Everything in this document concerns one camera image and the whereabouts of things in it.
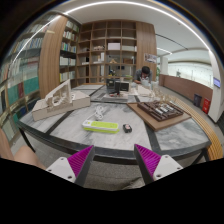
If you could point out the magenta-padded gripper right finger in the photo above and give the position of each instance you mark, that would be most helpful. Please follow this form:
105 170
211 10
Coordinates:
160 166

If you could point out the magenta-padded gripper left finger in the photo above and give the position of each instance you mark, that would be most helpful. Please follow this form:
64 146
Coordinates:
65 166

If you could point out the black charger block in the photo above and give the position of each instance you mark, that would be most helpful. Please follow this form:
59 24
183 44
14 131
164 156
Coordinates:
127 128

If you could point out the person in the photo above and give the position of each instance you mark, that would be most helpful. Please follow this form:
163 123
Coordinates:
144 75
23 155

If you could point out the brown architectural model, wooden board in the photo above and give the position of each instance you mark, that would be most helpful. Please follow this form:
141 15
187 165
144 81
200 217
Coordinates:
160 113

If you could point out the green and white power strip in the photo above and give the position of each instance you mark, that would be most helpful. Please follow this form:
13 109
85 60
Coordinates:
101 126

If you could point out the curved wooden slat bench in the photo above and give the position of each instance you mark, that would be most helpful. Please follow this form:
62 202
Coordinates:
210 136

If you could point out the white architectural model, beige base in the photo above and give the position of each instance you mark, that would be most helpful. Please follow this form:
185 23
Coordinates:
58 103

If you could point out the dark bin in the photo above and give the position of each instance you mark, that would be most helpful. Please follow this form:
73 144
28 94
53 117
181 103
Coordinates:
197 100

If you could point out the small white building model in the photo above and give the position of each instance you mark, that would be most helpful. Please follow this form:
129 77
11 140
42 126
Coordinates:
145 90

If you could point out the black box display model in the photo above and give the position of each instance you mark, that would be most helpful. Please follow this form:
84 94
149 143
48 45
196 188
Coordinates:
113 85

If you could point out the glass-fronted bookcase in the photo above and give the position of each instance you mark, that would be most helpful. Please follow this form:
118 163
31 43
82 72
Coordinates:
23 80

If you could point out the dark shelf unit with books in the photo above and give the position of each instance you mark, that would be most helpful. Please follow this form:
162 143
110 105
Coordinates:
68 53

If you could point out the wall-mounted screen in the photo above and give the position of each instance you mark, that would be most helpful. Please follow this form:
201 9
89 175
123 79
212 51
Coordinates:
217 82

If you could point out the wall poster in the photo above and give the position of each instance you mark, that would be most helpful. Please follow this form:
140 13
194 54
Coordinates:
150 58

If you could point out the wooden wall shelf unit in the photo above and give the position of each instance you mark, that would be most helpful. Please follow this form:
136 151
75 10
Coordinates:
113 46

